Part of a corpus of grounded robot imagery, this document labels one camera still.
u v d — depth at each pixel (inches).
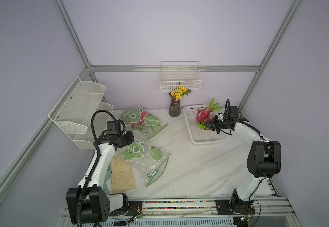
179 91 38.6
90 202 15.4
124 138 28.2
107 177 33.2
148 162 30.1
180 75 37.3
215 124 32.3
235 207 26.6
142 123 41.2
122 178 33.0
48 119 24.2
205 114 41.0
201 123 37.6
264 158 19.3
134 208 28.5
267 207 29.8
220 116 34.5
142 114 41.2
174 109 43.6
